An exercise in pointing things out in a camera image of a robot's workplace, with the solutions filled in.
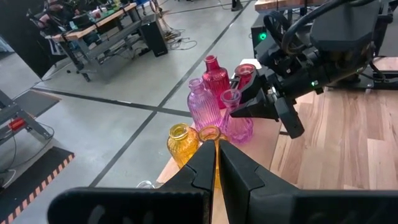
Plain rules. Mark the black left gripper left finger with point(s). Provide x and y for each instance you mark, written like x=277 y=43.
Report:
x=186 y=205

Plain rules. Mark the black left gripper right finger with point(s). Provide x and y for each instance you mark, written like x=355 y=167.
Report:
x=264 y=205

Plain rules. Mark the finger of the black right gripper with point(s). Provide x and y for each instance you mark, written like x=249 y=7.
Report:
x=248 y=84
x=258 y=107

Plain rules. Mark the red flared-neck vase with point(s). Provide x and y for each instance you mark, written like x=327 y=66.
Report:
x=245 y=70

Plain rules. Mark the purple wavy flared vase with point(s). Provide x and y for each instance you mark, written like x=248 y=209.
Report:
x=237 y=130

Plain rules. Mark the red tall ribbed bottle vase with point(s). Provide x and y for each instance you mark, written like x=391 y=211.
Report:
x=214 y=81

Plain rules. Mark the purple ribbed bottle vase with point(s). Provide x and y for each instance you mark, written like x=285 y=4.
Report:
x=202 y=109

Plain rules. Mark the yellow flared-neck vase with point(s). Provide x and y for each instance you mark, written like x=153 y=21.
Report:
x=211 y=134

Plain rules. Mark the yellow ribbed bottle vase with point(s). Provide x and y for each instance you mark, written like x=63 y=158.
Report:
x=182 y=146

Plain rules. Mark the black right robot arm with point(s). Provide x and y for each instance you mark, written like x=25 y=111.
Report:
x=342 y=28

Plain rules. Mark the black computer tower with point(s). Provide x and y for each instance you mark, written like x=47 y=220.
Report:
x=154 y=37

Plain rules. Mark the black mat hazard-striped edge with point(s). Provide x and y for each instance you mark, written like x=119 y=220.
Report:
x=34 y=183

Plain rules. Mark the wooden workbench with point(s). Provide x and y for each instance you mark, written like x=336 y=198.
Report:
x=93 y=26

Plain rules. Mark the grey metal stand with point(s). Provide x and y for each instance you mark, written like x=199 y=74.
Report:
x=18 y=119

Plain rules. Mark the black partition panel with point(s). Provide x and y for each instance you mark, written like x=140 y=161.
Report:
x=21 y=34

